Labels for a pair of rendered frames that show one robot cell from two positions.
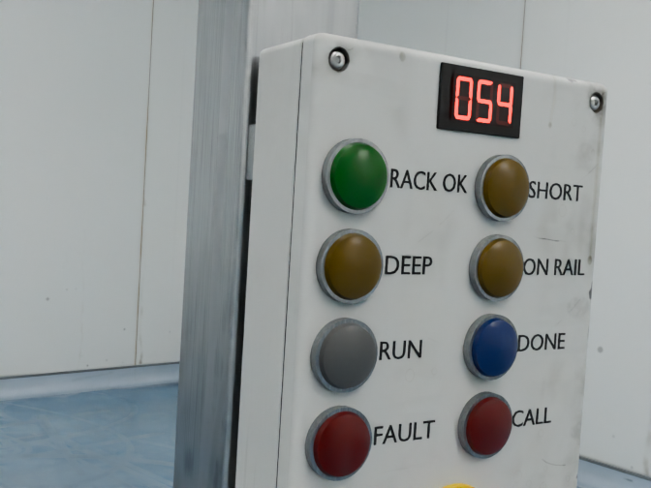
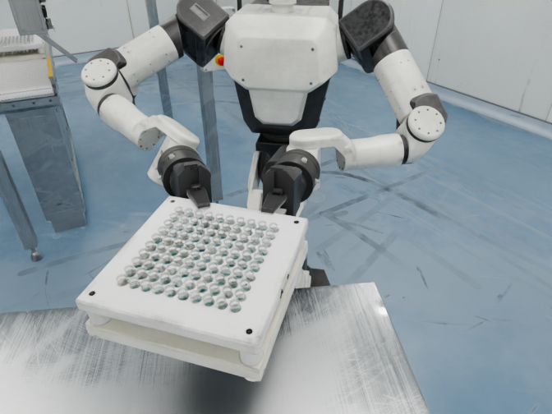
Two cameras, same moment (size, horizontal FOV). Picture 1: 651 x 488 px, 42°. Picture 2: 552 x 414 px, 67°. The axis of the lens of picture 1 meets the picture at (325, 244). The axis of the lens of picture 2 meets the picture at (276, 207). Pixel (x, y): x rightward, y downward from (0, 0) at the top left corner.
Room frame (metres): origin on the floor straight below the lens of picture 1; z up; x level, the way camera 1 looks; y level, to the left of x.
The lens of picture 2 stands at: (-1.55, -0.55, 1.43)
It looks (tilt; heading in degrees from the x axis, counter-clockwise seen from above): 35 degrees down; 7
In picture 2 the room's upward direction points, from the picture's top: straight up
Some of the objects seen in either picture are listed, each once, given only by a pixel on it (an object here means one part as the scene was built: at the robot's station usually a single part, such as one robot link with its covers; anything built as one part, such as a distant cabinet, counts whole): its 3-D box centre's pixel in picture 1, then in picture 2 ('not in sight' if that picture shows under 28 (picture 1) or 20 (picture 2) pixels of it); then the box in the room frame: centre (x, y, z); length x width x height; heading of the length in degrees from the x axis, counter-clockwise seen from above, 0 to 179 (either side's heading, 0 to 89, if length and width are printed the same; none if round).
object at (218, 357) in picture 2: not in sight; (209, 283); (-1.12, -0.40, 0.98); 0.24 x 0.24 x 0.02; 80
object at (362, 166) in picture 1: (358, 176); not in sight; (0.34, -0.01, 1.05); 0.03 x 0.01 x 0.03; 123
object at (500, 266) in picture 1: (500, 267); not in sight; (0.38, -0.08, 1.01); 0.03 x 0.01 x 0.03; 123
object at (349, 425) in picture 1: (341, 443); not in sight; (0.34, -0.01, 0.94); 0.03 x 0.01 x 0.03; 123
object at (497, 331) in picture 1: (494, 347); not in sight; (0.38, -0.08, 0.98); 0.03 x 0.01 x 0.03; 123
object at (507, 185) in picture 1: (506, 188); not in sight; (0.38, -0.08, 1.05); 0.03 x 0.01 x 0.03; 123
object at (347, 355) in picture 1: (347, 355); not in sight; (0.34, -0.01, 0.98); 0.03 x 0.01 x 0.03; 123
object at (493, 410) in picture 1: (488, 426); not in sight; (0.38, -0.08, 0.94); 0.03 x 0.01 x 0.03; 123
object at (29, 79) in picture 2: not in sight; (22, 56); (0.60, 1.09, 0.81); 1.35 x 0.25 x 0.05; 33
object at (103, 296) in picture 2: not in sight; (204, 259); (-1.12, -0.40, 1.03); 0.25 x 0.24 x 0.02; 80
